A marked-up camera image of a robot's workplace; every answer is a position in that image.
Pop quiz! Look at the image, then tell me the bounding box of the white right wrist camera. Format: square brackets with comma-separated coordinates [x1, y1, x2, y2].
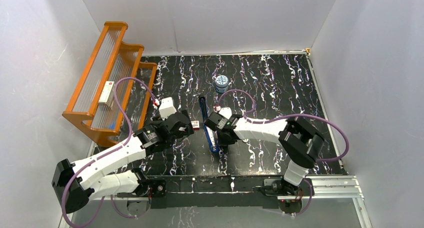
[214, 106, 233, 119]

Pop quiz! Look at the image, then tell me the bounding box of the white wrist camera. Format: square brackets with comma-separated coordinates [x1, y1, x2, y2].
[153, 97, 177, 120]
[214, 106, 233, 119]

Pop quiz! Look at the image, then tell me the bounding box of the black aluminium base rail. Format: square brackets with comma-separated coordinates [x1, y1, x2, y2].
[64, 173, 365, 217]

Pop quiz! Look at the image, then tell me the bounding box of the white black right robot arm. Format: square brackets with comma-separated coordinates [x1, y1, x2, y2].
[204, 112, 325, 196]

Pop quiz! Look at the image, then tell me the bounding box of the orange wooden tiered shelf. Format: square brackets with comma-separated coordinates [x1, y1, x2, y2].
[62, 21, 158, 147]

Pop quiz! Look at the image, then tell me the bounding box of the white red box on shelf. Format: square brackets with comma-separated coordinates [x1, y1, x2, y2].
[98, 80, 115, 107]

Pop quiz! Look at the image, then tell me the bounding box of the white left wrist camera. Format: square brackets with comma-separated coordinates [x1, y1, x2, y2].
[153, 97, 177, 120]

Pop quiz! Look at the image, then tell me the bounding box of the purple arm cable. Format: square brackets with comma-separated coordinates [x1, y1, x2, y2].
[216, 88, 350, 217]
[60, 76, 158, 228]

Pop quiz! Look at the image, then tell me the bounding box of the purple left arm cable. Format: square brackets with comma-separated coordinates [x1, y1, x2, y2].
[60, 76, 158, 228]

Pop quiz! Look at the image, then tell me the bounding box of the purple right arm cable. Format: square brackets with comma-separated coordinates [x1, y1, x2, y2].
[216, 88, 350, 217]

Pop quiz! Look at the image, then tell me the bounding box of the blue white round tin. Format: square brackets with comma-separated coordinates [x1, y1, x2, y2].
[214, 74, 230, 94]

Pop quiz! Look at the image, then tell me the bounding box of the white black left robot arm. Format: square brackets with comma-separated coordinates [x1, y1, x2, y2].
[51, 110, 194, 214]

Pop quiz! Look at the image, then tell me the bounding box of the blue black stapler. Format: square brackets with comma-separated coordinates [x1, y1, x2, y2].
[198, 95, 220, 153]

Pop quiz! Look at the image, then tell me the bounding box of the red white staples box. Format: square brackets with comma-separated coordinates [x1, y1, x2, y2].
[191, 120, 200, 130]

